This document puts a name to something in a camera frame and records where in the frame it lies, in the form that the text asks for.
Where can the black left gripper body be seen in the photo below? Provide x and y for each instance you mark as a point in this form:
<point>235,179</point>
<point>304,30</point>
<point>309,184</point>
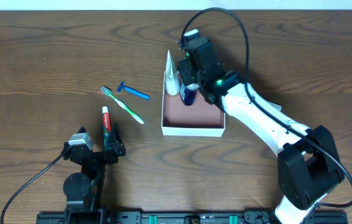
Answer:
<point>100,152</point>

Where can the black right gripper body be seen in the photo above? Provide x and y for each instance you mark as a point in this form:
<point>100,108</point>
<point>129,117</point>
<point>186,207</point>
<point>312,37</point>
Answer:
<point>187,71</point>

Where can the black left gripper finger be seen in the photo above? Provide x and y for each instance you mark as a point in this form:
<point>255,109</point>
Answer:
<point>81,130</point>
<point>114,138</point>

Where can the clear pump bottle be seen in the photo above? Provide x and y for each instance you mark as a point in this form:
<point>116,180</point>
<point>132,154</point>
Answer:
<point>188,93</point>

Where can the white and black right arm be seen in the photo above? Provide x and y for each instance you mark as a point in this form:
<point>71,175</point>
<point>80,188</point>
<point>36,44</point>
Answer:
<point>308,163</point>

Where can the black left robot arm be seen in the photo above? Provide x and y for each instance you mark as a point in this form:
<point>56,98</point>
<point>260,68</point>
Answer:
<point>83,189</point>

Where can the red and green toothpaste tube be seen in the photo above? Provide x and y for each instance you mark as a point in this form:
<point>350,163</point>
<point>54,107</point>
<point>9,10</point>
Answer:
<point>106,124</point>

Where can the white upright tube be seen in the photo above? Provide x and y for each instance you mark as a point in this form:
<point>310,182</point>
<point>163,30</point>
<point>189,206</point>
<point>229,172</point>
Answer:
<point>172,84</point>

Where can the green and white toothbrush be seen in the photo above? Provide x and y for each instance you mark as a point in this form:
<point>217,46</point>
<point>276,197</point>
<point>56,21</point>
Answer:
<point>108,92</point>

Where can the blue disposable razor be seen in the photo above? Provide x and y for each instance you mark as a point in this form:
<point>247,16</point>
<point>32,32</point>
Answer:
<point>130,90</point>

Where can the white and green small box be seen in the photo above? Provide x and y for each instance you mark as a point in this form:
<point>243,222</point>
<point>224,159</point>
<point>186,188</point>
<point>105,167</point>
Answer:
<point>277,107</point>

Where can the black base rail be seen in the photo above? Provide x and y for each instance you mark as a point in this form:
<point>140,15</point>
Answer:
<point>253,217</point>

